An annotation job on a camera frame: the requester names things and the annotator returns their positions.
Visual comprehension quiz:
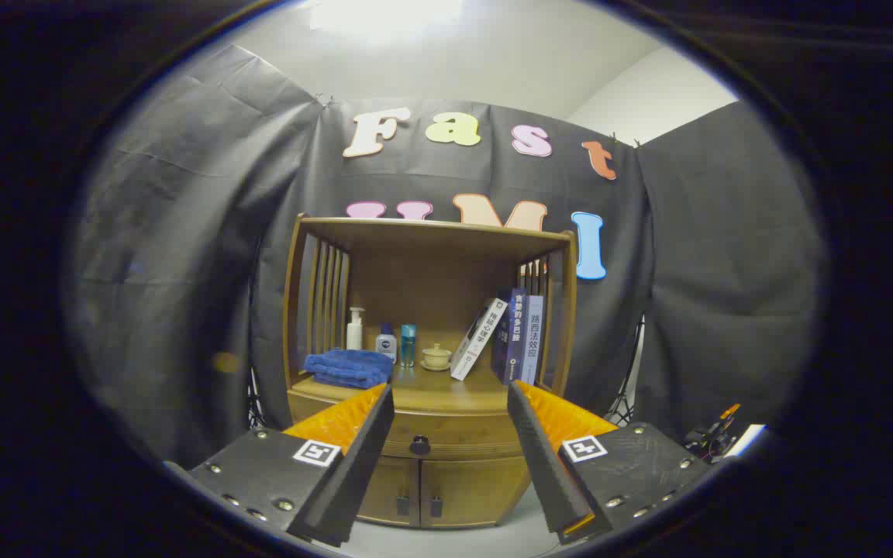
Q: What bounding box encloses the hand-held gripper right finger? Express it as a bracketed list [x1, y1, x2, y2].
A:
[506, 380, 712, 546]

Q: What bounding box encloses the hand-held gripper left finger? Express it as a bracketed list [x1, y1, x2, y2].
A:
[183, 382, 397, 547]

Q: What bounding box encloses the wooden drawer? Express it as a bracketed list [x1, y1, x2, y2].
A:
[288, 390, 529, 460]

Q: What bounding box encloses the wooden cabinet door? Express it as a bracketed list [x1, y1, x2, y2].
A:
[357, 456, 422, 528]
[419, 457, 533, 529]

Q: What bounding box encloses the wooden countertop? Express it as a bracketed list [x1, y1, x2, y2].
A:
[290, 363, 557, 415]

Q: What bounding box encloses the wooden cabinet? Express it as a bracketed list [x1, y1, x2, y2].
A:
[282, 215, 578, 529]

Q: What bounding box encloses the folded blue towel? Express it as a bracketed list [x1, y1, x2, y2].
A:
[304, 349, 395, 390]

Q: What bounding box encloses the black tripod stand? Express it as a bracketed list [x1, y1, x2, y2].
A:
[605, 314, 646, 425]
[247, 364, 269, 432]

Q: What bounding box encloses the pale purple book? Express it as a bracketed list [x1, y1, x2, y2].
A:
[520, 294, 546, 386]

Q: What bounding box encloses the dark blue book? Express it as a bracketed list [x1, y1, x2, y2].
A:
[491, 288, 528, 385]

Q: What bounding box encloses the white book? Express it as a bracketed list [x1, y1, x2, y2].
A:
[450, 298, 509, 381]

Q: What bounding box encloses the black device with orange part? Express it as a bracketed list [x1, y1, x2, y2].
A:
[683, 403, 742, 462]

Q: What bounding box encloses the black backdrop cloth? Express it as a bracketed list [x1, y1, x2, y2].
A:
[67, 43, 831, 466]

